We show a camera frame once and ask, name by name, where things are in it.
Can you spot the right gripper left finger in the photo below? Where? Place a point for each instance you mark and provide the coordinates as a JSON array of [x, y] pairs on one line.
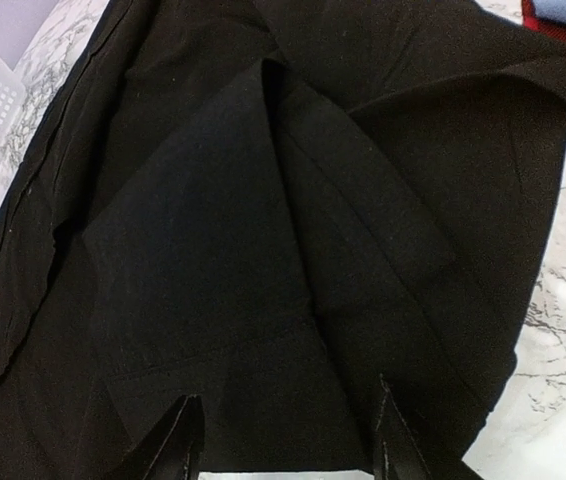
[[173, 447]]

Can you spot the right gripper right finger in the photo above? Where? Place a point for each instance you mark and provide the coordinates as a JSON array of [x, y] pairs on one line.
[[416, 434]]

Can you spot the black long sleeve shirt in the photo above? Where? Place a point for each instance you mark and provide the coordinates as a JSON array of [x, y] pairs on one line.
[[268, 204]]

